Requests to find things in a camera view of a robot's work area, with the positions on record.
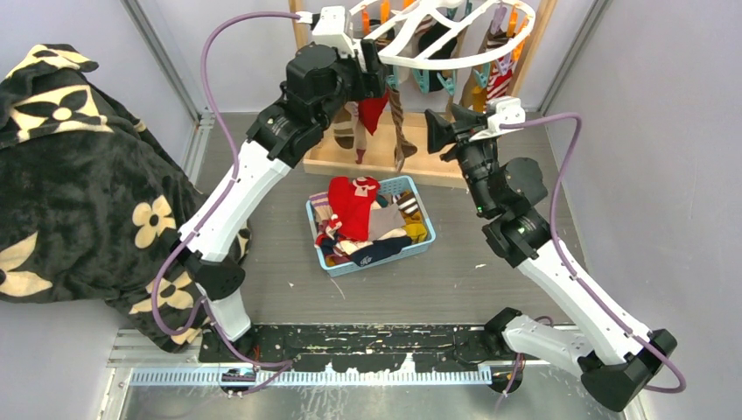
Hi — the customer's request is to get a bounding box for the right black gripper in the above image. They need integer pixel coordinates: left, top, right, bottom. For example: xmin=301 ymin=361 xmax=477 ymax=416
xmin=425 ymin=102 xmax=501 ymax=215

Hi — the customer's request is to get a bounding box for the brown beige striped sock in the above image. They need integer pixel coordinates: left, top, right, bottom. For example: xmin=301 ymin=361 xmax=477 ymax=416
xmin=387 ymin=87 xmax=418 ymax=172

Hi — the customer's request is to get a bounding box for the beige maroon-toe sock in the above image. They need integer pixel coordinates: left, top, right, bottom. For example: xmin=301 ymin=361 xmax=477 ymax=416
xmin=353 ymin=122 xmax=368 ymax=165

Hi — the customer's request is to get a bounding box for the white oval clip hanger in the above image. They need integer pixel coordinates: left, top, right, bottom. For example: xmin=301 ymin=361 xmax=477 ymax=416
xmin=349 ymin=1 xmax=537 ymax=70

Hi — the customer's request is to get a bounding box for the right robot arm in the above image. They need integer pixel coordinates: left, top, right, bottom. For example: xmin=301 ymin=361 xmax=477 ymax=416
xmin=424 ymin=97 xmax=677 ymax=412

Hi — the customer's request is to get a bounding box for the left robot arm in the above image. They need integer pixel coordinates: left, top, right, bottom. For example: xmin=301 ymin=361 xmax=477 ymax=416
xmin=166 ymin=39 xmax=386 ymax=361

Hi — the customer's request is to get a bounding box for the wooden hanger stand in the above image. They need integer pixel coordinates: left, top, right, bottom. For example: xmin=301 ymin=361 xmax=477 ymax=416
xmin=295 ymin=1 xmax=556 ymax=187

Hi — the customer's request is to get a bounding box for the mustard yellow hanging sock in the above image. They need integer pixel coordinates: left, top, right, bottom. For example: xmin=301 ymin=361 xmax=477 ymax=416
xmin=471 ymin=84 xmax=487 ymax=113

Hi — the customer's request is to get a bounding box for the brown striped hanging sock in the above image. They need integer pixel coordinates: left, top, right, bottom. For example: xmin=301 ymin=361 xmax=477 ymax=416
xmin=332 ymin=101 xmax=359 ymax=150

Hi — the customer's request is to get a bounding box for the red white striped sock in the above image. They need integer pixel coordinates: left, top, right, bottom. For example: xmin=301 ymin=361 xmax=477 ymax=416
xmin=486 ymin=53 xmax=515 ymax=102

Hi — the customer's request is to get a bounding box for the black hanging sock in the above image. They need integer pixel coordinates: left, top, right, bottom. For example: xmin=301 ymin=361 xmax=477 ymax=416
xmin=415 ymin=23 xmax=460 ymax=76

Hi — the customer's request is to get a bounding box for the grey sock in basket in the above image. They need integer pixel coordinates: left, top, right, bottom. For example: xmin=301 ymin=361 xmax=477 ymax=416
xmin=367 ymin=203 xmax=405 ymax=241

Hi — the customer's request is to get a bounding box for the red white patterned sock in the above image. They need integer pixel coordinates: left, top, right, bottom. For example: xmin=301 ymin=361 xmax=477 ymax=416
xmin=328 ymin=177 xmax=380 ymax=241

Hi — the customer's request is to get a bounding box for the purple striped beige sock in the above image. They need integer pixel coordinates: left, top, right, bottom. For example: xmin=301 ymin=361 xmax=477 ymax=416
xmin=309 ymin=192 xmax=333 ymax=222

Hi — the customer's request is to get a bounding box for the light blue plastic basket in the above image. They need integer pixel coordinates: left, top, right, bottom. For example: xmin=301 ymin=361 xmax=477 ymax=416
xmin=317 ymin=175 xmax=437 ymax=277

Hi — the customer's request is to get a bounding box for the black floral blanket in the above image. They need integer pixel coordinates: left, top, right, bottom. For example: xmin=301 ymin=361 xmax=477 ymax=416
xmin=0 ymin=44 xmax=253 ymax=354

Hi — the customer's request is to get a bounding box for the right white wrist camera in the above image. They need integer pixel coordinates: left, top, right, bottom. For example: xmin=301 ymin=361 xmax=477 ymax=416
xmin=470 ymin=96 xmax=526 ymax=141

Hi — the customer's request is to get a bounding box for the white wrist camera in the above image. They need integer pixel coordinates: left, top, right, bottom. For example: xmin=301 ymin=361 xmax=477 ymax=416
xmin=470 ymin=96 xmax=526 ymax=141
xmin=311 ymin=6 xmax=355 ymax=58

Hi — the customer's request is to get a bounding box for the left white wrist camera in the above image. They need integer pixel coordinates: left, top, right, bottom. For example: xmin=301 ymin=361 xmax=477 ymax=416
xmin=311 ymin=6 xmax=355 ymax=58

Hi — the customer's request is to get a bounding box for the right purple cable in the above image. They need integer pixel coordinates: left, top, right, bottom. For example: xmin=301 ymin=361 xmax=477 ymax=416
xmin=493 ymin=112 xmax=688 ymax=407

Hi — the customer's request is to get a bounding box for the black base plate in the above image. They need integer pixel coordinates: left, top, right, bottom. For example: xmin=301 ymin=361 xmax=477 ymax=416
xmin=234 ymin=324 xmax=515 ymax=373

